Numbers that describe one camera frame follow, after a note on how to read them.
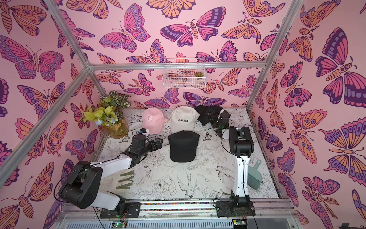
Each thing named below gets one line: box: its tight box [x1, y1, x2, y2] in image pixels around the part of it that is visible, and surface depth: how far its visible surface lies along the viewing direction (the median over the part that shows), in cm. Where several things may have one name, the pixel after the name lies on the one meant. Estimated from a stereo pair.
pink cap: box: [141, 106, 169, 135], surface depth 108 cm
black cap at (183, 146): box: [167, 130, 200, 163], surface depth 97 cm
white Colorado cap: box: [170, 105, 201, 134], surface depth 108 cm
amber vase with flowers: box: [83, 90, 132, 139], surface depth 97 cm
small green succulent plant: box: [193, 71, 204, 78], surface depth 94 cm
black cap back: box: [194, 105, 224, 127], surface depth 111 cm
